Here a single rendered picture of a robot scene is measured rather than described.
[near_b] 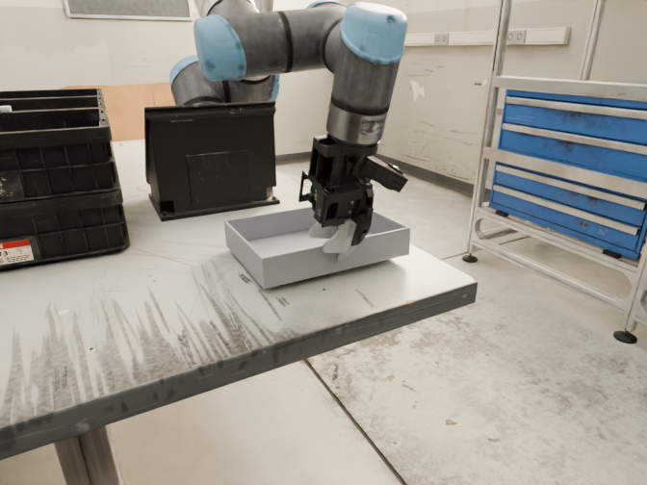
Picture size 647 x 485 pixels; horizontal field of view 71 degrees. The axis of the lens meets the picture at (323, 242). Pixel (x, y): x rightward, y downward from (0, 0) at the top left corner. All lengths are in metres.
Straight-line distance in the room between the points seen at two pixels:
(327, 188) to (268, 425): 1.00
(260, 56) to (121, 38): 3.55
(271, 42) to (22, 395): 0.49
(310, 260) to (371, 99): 0.27
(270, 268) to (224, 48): 0.31
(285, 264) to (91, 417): 0.32
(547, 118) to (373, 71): 1.68
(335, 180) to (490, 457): 1.05
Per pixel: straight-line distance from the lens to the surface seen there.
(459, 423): 1.54
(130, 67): 4.14
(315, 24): 0.63
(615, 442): 1.67
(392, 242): 0.78
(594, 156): 2.08
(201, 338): 0.63
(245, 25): 0.61
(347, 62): 0.56
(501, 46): 2.35
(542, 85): 2.18
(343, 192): 0.61
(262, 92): 1.23
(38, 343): 0.70
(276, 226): 0.89
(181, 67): 1.23
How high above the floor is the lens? 1.05
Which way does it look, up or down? 23 degrees down
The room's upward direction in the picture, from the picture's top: straight up
